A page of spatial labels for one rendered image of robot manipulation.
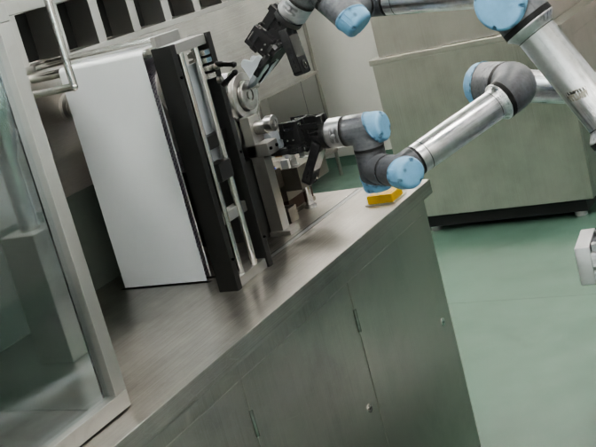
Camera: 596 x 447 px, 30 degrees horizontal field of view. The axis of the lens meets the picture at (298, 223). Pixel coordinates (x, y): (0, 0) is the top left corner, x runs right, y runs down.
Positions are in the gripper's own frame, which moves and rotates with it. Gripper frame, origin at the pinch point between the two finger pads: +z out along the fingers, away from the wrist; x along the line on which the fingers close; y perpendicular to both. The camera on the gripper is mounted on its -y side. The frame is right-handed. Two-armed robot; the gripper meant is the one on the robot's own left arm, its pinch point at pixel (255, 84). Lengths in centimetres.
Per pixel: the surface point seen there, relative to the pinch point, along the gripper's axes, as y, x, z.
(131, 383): -37, 88, 14
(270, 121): -9.8, 5.4, 1.8
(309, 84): 98, -448, 226
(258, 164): -13.3, 5.9, 12.9
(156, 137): 1.9, 35.9, 6.3
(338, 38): 100, -448, 184
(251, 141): -8.8, 6.6, 8.8
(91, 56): 25.9, 32.9, 3.8
